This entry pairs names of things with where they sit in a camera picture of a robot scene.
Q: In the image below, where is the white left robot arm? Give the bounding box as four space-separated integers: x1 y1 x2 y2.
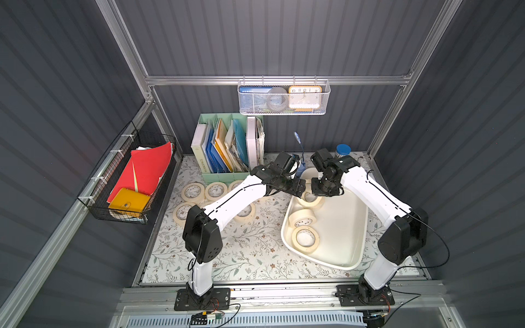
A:
183 152 306 297

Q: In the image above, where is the yellow white alarm clock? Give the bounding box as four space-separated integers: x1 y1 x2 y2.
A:
288 86 323 110

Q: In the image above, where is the white slotted cable duct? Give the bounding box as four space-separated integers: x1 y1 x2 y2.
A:
120 310 367 327

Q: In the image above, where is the blue box in basket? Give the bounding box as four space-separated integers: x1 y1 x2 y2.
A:
238 86 272 115

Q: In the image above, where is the white wire wall basket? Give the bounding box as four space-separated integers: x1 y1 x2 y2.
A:
237 78 332 116

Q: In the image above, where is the blue folder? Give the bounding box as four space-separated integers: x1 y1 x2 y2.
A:
205 122 230 174

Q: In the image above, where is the cream book with black lettering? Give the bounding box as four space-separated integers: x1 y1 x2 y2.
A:
191 124 211 174

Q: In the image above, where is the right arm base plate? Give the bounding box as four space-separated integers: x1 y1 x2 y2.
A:
335 284 396 307

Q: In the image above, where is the mint green file organizer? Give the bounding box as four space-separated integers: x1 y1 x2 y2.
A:
198 113 250 184

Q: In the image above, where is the white binder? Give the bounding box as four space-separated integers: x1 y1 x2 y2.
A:
246 116 258 170

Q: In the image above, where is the red paper folder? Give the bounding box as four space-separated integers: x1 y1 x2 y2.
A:
107 142 174 203

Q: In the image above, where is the black wire side basket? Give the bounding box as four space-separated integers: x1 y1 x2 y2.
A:
77 122 177 225

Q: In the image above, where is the grey tape roll in basket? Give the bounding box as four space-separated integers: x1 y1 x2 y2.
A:
267 87 288 113

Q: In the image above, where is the clear tube of coloured pencils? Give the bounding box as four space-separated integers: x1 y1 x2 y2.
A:
335 143 352 158

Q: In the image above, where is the yellow wallet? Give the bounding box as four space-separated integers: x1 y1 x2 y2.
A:
109 188 150 213

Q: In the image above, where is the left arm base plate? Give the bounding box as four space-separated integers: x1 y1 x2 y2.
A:
174 287 231 312

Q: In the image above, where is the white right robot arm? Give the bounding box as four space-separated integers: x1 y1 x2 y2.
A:
310 149 428 292

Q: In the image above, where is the white plastic storage box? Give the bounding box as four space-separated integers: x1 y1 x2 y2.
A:
281 191 369 271

